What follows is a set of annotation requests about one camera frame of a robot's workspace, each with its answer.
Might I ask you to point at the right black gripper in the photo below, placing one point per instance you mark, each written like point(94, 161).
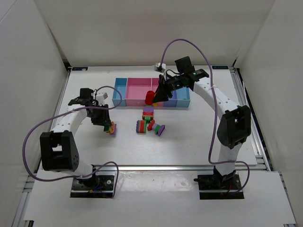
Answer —
point(167, 86)

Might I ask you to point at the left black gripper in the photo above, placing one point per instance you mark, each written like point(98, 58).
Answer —
point(101, 117)

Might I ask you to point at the green purple yellow lego stack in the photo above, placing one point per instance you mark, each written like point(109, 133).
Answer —
point(111, 130)

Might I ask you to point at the red flower lego brick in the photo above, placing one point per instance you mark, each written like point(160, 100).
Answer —
point(149, 97)

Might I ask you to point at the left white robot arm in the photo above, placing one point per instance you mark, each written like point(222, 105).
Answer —
point(59, 152)

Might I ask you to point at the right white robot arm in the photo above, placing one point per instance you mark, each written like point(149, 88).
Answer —
point(232, 123)

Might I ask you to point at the dark blue bin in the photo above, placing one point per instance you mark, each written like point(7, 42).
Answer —
point(172, 102)

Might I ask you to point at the narrow pink bin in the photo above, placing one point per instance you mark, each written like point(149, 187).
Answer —
point(154, 86)

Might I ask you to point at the right light blue bin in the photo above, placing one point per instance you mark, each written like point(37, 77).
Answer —
point(183, 93)

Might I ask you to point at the light blue bin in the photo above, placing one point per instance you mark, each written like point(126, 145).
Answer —
point(183, 93)
point(120, 85)

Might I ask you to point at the large pink bin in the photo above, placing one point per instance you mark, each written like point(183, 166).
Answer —
point(136, 90)

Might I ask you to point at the striped purple red lego stack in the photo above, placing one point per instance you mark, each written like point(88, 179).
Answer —
point(141, 126)

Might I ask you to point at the left light blue bin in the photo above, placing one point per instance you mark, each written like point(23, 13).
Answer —
point(120, 85)

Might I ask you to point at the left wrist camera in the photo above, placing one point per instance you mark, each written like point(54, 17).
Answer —
point(101, 97)

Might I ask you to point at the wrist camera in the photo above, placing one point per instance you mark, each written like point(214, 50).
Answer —
point(101, 97)
point(160, 67)

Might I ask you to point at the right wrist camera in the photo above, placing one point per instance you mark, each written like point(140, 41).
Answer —
point(160, 67)

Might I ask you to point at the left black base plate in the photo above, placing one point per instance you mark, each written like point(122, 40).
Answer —
point(100, 185)

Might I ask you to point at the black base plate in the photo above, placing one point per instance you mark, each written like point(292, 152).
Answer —
point(100, 185)
point(211, 189)

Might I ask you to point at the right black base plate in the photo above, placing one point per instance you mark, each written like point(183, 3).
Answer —
point(211, 189)

